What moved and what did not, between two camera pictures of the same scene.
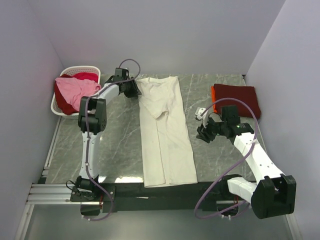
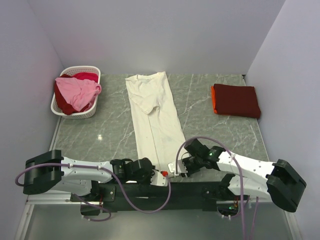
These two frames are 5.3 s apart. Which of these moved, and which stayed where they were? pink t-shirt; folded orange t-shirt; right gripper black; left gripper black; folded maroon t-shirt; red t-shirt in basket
Moved: right gripper black; left gripper black
Stayed: folded maroon t-shirt; pink t-shirt; red t-shirt in basket; folded orange t-shirt
